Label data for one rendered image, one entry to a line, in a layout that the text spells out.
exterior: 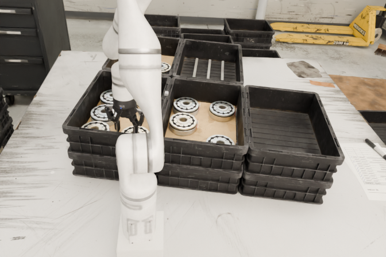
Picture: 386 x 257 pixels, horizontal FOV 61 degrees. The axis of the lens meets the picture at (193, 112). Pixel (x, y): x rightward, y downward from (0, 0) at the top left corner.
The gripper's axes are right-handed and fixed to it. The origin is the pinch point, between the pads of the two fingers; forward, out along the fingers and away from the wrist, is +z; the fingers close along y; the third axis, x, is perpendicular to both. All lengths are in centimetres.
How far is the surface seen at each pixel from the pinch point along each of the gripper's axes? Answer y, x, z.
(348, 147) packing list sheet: 88, 33, 18
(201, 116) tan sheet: 23.7, 20.3, 5.0
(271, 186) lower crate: 52, -4, 11
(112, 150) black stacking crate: -1.9, -8.6, 2.8
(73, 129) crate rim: -13.4, -10.6, -5.0
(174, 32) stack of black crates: -18, 168, 35
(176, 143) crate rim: 19.3, -7.9, -4.3
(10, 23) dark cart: -120, 108, 19
